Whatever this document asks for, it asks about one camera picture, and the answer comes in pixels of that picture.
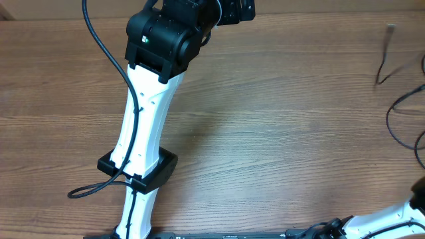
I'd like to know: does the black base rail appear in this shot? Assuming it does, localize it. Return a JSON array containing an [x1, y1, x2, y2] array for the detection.
[[82, 228, 333, 239]]

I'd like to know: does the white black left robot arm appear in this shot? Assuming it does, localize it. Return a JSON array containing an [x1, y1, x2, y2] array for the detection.
[[97, 0, 256, 238]]

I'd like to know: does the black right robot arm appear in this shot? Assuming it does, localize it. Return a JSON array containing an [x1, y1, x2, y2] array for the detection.
[[292, 178, 424, 239]]

